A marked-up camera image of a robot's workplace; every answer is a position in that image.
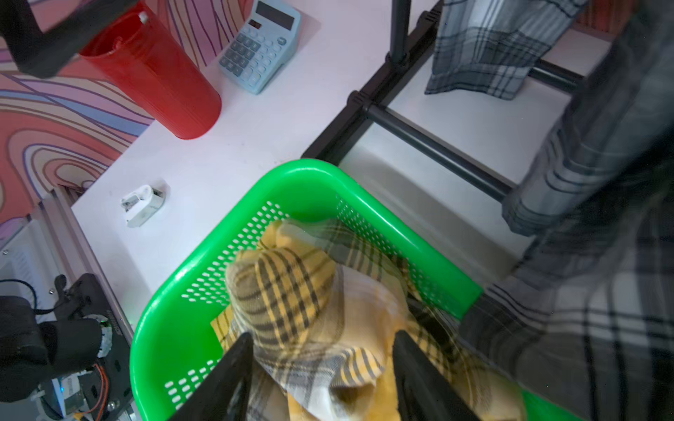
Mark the red plastic cup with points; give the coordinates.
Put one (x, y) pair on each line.
(139, 55)

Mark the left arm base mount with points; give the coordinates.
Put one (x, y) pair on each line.
(89, 355)

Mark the yellow plaid long-sleeve shirt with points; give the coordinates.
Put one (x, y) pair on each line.
(323, 305)

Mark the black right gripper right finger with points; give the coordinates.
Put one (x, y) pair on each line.
(423, 393)

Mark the white clothespin on table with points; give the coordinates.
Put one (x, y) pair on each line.
(141, 204)

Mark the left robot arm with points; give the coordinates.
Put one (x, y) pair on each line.
(24, 356)

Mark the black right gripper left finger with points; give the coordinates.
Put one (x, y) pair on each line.
(224, 394)

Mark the black clothes rack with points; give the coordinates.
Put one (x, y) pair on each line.
(487, 142)

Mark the green plastic basket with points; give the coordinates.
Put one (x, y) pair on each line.
(175, 347)

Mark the grey plaid long-sleeve shirt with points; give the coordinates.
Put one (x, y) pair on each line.
(585, 319)

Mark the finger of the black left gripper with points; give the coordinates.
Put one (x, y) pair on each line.
(43, 54)

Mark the light blue desk calculator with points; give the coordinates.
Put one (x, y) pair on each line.
(267, 41)

